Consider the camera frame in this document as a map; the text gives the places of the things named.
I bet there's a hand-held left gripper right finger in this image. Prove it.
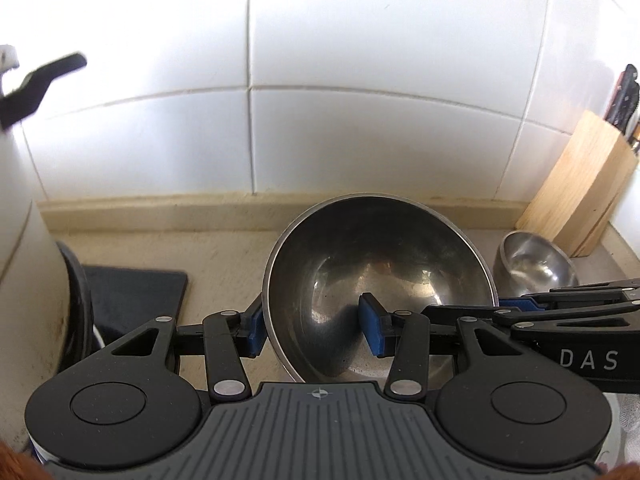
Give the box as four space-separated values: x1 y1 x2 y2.
358 292 556 402

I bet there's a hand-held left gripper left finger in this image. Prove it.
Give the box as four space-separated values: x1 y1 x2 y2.
75 294 265 403

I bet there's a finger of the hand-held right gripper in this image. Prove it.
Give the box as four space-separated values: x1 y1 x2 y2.
499 277 640 311
421 304 640 333

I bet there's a stainless steel bowl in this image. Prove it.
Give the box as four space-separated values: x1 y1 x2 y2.
494 230 580 301
261 192 500 383

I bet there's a wooden knife block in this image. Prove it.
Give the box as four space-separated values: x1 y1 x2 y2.
515 110 640 258

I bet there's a white electric kettle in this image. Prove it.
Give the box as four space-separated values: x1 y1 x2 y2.
0 44 88 381

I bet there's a black riveted handle knife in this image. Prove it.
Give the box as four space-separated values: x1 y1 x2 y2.
605 63 639 126

